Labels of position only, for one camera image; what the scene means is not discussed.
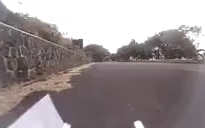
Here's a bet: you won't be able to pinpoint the trees above stone wall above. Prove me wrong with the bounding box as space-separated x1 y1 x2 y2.
0 0 74 48

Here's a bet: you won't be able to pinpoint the rough stone wall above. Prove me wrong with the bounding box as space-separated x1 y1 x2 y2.
0 17 92 92

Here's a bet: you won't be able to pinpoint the row of trees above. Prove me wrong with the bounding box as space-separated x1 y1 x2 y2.
83 24 205 63

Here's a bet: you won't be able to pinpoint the low kerb wall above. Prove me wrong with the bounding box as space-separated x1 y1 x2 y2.
117 58 205 65

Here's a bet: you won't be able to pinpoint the dark signboard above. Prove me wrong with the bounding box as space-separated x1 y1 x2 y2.
71 38 85 50

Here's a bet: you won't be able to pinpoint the grey asphalt road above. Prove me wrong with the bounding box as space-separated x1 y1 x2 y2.
0 61 205 128

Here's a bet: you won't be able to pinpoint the robot's own part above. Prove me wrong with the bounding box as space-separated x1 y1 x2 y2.
62 122 72 128
133 120 146 128

